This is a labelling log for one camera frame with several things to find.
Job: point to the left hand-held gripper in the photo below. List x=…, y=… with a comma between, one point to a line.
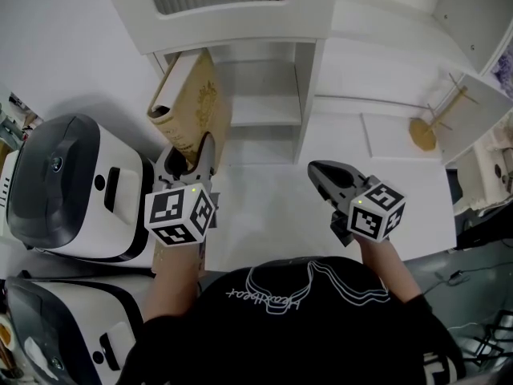
x=172, y=213

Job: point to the white and black robot machine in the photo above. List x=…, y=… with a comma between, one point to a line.
x=80, y=187
x=80, y=327

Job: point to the person's black printed t-shirt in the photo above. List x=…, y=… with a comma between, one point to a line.
x=296, y=335

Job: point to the person's left forearm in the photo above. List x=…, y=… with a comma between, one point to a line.
x=172, y=283

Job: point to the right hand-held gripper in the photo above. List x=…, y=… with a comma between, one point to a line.
x=374, y=215

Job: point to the person's right forearm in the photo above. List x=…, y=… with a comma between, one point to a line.
x=388, y=267

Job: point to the tan hardcover book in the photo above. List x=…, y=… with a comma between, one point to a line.
x=200, y=102

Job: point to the purple artificial flowers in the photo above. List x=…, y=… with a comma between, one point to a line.
x=503, y=68

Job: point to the black metal frame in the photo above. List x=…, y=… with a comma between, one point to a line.
x=495, y=339

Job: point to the wooden mug tree stand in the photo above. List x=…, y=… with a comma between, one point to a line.
x=422, y=132

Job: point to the white desk with shelves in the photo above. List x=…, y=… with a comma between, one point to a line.
x=280, y=215

